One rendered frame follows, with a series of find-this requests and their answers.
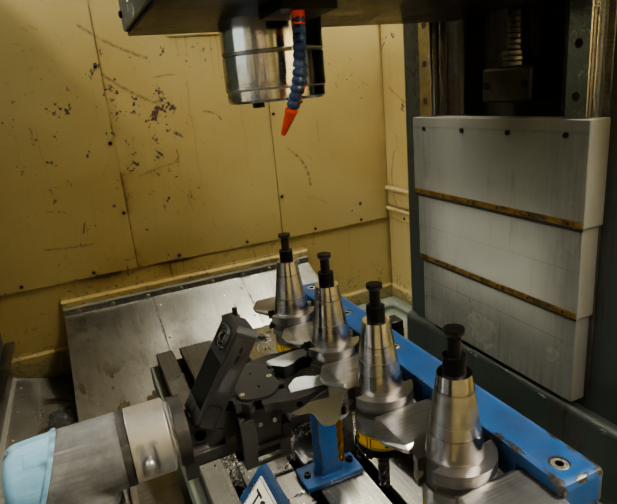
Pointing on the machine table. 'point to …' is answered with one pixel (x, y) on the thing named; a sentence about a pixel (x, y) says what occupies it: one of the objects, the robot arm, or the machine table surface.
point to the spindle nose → (267, 59)
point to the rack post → (326, 460)
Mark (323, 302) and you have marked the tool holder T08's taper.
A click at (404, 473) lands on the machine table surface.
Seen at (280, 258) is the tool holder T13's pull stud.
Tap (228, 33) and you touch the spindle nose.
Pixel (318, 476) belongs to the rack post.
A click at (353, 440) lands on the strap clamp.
